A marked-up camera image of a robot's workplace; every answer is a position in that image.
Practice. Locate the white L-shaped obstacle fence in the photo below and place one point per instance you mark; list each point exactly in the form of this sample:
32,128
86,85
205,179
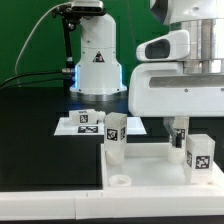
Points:
18,203

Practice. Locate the white marker base sheet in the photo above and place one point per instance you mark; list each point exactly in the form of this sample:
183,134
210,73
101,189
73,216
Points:
65,128

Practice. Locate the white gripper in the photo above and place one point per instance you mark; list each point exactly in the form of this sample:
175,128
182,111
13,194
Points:
159,87

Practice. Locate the silver camera on stand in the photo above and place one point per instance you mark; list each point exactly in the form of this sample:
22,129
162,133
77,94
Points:
87,6

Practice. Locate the white square tabletop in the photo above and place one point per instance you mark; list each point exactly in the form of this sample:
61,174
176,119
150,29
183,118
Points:
147,165

